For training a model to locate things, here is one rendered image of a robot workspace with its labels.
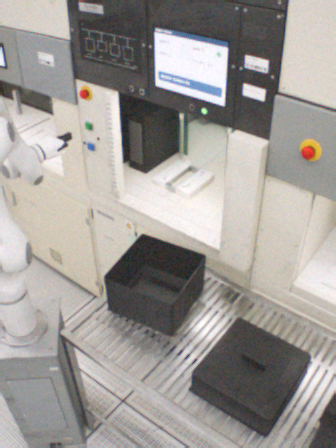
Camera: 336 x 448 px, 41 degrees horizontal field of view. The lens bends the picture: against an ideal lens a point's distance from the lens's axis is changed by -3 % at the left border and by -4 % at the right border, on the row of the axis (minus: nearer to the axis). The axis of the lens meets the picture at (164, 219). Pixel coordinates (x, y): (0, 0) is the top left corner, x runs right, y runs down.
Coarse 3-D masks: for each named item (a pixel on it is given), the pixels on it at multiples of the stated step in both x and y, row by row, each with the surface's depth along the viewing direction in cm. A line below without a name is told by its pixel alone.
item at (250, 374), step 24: (240, 336) 150; (264, 336) 150; (216, 360) 143; (240, 360) 143; (264, 360) 143; (288, 360) 142; (192, 384) 143; (216, 384) 136; (240, 384) 136; (264, 384) 136; (288, 384) 135; (240, 408) 133; (264, 408) 129; (264, 432) 132
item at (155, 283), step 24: (144, 240) 183; (120, 264) 171; (144, 264) 191; (168, 264) 184; (192, 264) 177; (120, 288) 161; (144, 288) 181; (168, 288) 180; (192, 288) 167; (120, 312) 170; (144, 312) 162; (168, 312) 155
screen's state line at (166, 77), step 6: (162, 72) 155; (162, 78) 156; (168, 78) 155; (174, 78) 153; (180, 78) 151; (186, 78) 150; (180, 84) 153; (186, 84) 151; (192, 84) 150; (198, 84) 148; (204, 84) 147; (198, 90) 149; (204, 90) 148; (210, 90) 146; (216, 90) 145
